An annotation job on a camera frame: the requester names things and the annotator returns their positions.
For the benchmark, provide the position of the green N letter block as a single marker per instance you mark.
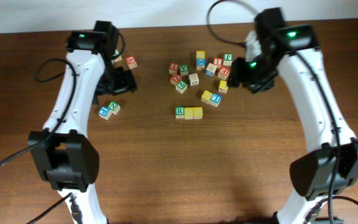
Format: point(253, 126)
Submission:
point(114, 107)

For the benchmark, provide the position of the blue 1 number block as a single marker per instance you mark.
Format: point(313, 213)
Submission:
point(215, 100)

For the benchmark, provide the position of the red Y letter block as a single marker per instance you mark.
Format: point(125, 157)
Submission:
point(173, 68)

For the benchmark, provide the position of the green J letter block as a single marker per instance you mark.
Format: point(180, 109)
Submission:
point(227, 59)

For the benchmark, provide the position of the yellow S block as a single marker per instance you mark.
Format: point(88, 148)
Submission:
point(189, 113)

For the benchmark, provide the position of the yellow block far right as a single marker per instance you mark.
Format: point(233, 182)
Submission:
point(223, 87)

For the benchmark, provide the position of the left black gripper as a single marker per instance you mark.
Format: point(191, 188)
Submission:
point(128, 83)

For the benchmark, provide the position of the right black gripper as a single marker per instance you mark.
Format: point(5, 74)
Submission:
point(238, 74)

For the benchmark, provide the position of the blue P letter block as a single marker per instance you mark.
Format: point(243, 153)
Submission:
point(105, 112)

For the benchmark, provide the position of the green Z letter block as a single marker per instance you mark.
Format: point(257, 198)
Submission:
point(181, 86)

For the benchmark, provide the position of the red A letter block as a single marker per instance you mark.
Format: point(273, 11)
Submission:
point(131, 62)

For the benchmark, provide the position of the red E letter block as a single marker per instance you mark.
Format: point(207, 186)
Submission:
point(223, 73)

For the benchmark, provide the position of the green R letter block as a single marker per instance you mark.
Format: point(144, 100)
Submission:
point(179, 112)

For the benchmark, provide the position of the red I letter block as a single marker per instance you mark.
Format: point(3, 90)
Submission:
point(218, 62)

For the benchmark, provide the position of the green L letter block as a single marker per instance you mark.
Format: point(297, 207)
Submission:
point(117, 56)

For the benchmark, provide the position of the blue X letter block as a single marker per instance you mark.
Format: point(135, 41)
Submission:
point(200, 63)

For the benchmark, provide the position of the red Q letter block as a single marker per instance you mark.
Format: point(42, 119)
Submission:
point(175, 79)

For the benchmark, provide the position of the yellow block top right cluster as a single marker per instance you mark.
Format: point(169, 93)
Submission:
point(200, 54)

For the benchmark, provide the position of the yellow lone block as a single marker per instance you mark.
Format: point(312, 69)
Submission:
point(197, 112)

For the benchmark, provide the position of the green V letter block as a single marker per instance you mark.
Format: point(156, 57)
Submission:
point(184, 70)

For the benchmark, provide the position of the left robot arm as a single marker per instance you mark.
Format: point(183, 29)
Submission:
point(61, 151)

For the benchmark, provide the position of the blue edged wooden block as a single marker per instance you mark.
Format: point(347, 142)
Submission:
point(210, 70)

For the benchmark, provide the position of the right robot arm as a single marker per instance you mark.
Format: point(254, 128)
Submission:
point(293, 53)

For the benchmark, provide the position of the yellow block beside Z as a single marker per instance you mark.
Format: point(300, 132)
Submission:
point(206, 96)

